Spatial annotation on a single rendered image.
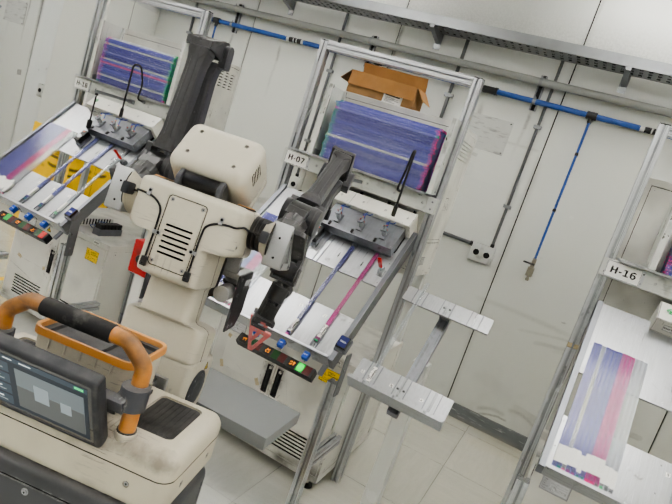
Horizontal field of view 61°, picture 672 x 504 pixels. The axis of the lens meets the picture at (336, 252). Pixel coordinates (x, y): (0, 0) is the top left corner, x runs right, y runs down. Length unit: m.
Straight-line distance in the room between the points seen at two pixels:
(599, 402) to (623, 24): 2.54
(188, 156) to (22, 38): 5.27
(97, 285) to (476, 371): 2.42
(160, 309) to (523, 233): 2.78
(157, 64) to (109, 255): 1.02
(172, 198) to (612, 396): 1.54
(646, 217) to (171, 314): 1.82
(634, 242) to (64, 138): 2.78
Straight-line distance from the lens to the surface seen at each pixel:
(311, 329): 2.17
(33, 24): 6.54
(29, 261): 3.57
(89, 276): 3.22
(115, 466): 1.18
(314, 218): 1.48
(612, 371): 2.20
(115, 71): 3.40
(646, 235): 2.50
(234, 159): 1.41
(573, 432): 2.05
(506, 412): 4.01
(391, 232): 2.39
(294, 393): 2.55
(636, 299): 2.51
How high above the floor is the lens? 1.42
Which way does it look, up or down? 9 degrees down
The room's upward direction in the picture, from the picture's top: 19 degrees clockwise
